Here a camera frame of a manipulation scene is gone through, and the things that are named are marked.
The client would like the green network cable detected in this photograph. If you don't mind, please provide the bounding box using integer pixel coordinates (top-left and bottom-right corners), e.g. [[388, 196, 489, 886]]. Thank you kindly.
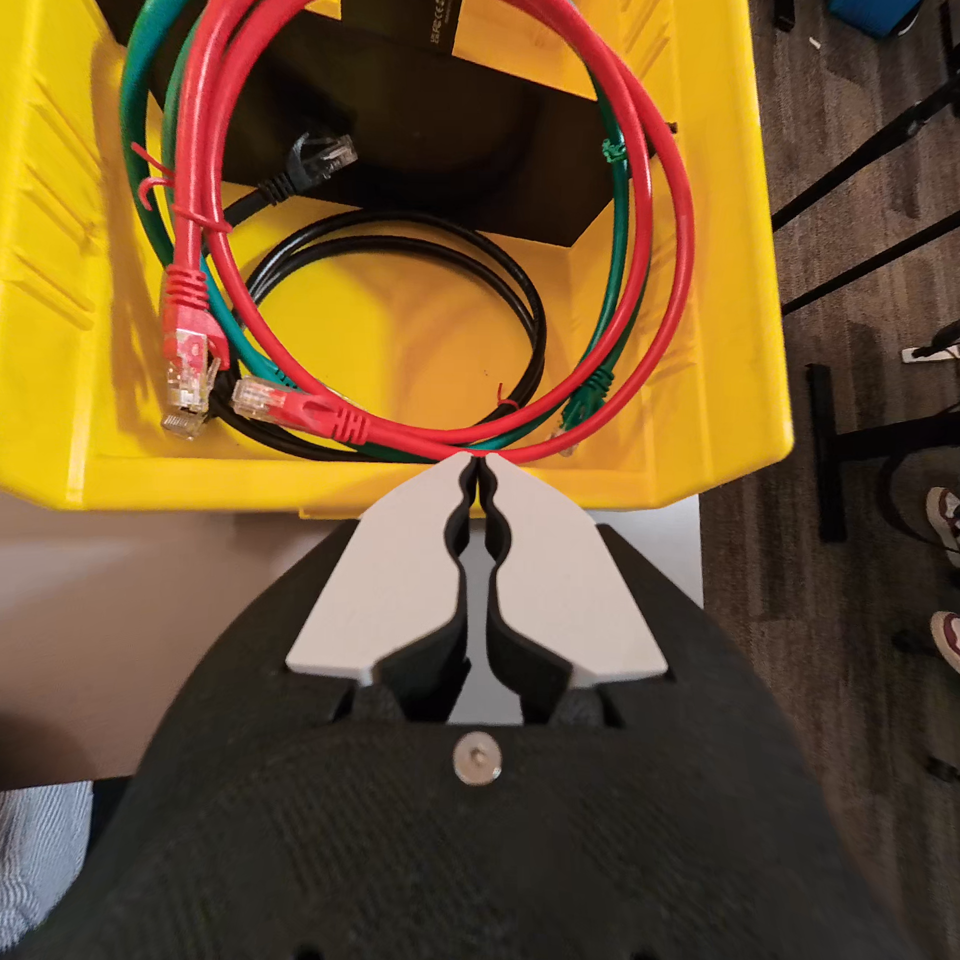
[[120, 0, 651, 462]]

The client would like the striped grey cloth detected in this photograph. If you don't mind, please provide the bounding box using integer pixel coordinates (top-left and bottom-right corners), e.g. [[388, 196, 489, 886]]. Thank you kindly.
[[0, 780, 96, 935]]

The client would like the red network cable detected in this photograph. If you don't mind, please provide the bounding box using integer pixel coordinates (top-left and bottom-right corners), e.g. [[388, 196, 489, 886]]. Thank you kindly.
[[131, 0, 696, 462]]

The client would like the yellow plastic bin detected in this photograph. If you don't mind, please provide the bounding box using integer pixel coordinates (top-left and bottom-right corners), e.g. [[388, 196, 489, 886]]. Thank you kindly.
[[0, 0, 796, 520]]

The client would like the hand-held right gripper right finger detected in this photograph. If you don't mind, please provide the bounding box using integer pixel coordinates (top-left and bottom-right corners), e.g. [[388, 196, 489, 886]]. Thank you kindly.
[[481, 453, 670, 708]]

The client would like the black desk leg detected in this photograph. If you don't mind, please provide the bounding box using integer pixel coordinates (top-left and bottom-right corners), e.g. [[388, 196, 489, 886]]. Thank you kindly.
[[806, 363, 960, 545]]

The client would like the black tripod stand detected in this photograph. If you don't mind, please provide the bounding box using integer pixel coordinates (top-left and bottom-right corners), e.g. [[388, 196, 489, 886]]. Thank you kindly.
[[771, 75, 960, 316]]

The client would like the black network cable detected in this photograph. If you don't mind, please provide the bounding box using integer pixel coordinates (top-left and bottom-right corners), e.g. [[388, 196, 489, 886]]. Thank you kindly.
[[206, 131, 549, 462]]

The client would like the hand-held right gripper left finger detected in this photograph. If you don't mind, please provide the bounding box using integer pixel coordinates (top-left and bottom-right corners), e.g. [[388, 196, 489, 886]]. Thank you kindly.
[[285, 453, 480, 706]]

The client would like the person's shoe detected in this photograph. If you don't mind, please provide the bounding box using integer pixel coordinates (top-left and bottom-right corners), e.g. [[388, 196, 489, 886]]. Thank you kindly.
[[926, 486, 960, 569], [930, 611, 960, 676]]

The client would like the blue crate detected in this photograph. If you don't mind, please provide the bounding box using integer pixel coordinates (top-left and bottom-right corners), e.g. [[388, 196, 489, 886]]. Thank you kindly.
[[828, 0, 925, 40]]

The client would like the black network adapter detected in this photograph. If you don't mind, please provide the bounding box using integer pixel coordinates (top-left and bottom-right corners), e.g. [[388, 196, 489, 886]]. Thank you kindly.
[[341, 0, 462, 55]]

